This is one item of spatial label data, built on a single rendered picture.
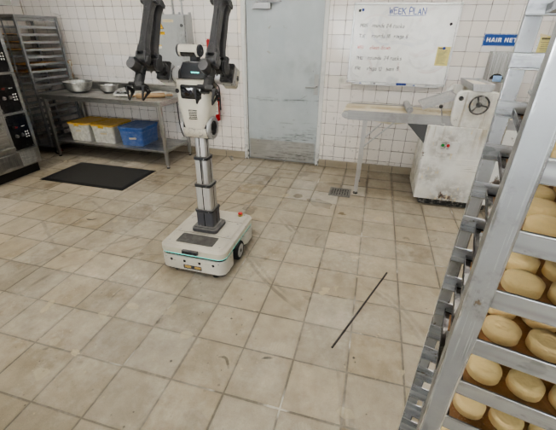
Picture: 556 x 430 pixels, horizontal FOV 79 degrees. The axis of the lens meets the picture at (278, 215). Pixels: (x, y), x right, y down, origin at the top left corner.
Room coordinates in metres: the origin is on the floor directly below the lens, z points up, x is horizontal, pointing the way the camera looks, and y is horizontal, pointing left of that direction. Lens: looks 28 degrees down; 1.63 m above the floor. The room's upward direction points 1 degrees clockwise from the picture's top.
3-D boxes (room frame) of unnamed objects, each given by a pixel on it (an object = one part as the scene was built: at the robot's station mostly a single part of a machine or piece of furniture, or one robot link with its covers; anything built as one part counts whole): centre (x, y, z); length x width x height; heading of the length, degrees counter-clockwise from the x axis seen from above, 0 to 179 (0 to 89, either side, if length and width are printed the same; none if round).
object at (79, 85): (5.07, 2.84, 0.95); 0.39 x 0.39 x 0.14
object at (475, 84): (3.61, -1.95, 1.23); 0.58 x 0.19 x 0.07; 165
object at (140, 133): (4.87, 2.01, 0.36); 0.47 x 0.38 x 0.26; 167
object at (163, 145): (4.94, 2.30, 0.49); 1.90 x 0.72 x 0.98; 75
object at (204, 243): (2.37, 0.55, 0.24); 0.68 x 0.53 x 0.41; 165
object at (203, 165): (2.38, 0.55, 0.65); 0.11 x 0.11 x 0.40; 75
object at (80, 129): (5.08, 2.83, 0.36); 0.47 x 0.39 x 0.26; 163
